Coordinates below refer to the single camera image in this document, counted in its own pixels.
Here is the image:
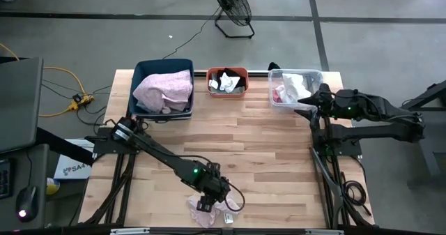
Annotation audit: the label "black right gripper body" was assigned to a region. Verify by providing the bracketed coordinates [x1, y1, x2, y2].
[309, 83, 353, 121]

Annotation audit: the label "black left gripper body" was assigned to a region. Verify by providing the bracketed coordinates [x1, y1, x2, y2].
[193, 162, 231, 201]

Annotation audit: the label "pale pink garment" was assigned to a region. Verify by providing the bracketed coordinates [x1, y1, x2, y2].
[186, 192, 241, 228]

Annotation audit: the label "white garment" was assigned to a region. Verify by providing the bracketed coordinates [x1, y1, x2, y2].
[277, 86, 293, 104]

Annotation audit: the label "hot pink shirt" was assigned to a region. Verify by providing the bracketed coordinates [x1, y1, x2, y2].
[272, 85, 284, 103]

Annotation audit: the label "black cloth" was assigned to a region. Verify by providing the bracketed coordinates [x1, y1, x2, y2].
[217, 68, 247, 89]

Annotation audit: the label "white sock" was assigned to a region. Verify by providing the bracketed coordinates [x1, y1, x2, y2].
[219, 73, 240, 93]

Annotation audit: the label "sage green cloth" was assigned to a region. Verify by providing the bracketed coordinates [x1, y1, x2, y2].
[210, 86, 245, 96]

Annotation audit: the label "light pink patterned towel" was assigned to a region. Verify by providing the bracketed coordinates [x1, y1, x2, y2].
[132, 69, 194, 114]

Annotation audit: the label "clear plastic bin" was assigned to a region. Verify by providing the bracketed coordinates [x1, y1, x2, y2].
[268, 68, 324, 111]

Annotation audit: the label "orange plastic bin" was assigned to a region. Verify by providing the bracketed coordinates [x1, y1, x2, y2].
[206, 66, 249, 98]

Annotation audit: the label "black metal stand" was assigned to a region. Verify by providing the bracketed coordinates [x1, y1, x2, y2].
[400, 79, 446, 187]

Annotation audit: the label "black floor fan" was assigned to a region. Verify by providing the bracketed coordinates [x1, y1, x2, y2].
[209, 0, 255, 40]

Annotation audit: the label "blue plastic bin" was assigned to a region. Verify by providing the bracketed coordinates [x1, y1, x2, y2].
[128, 57, 195, 121]

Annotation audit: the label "white cardboard box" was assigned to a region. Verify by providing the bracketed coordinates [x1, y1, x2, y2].
[54, 139, 95, 181]

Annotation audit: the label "black diagonal desk bar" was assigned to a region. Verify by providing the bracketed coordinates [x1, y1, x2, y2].
[36, 126, 95, 166]

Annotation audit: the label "dark grey desk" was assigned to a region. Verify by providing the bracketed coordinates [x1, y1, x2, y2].
[0, 144, 49, 231]

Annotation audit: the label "black computer mouse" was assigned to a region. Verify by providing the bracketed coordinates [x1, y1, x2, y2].
[15, 185, 38, 222]

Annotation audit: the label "black keyboard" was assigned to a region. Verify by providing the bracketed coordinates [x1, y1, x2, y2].
[0, 158, 15, 200]

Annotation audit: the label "grey monitor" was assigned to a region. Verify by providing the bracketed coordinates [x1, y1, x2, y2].
[0, 56, 45, 156]

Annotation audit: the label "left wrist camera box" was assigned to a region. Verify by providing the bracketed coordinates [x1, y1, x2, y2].
[205, 161, 224, 180]

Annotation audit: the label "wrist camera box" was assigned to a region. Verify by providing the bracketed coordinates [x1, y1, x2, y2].
[205, 161, 224, 180]
[320, 84, 341, 102]

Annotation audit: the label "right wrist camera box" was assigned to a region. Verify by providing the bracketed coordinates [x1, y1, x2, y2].
[320, 84, 341, 102]

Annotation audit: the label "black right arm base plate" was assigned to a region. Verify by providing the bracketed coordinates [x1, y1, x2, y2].
[312, 137, 363, 159]

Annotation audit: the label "black metal frame struts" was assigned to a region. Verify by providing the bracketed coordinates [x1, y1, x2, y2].
[79, 153, 139, 227]
[308, 70, 376, 229]

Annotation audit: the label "silver bracket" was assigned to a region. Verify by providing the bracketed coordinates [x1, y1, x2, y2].
[305, 229, 344, 235]
[110, 227, 151, 235]

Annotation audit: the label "coiled black cable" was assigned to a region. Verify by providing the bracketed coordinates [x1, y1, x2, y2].
[341, 179, 372, 217]

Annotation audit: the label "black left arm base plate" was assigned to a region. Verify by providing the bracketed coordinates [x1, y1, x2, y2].
[85, 126, 140, 156]

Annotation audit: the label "black fan power cable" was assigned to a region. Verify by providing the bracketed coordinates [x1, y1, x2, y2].
[162, 6, 222, 60]

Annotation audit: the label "yellow extension cord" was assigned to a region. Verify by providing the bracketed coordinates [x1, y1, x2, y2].
[0, 43, 95, 119]

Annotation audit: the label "thin black floor cable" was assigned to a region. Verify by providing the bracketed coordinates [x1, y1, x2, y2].
[40, 79, 113, 116]

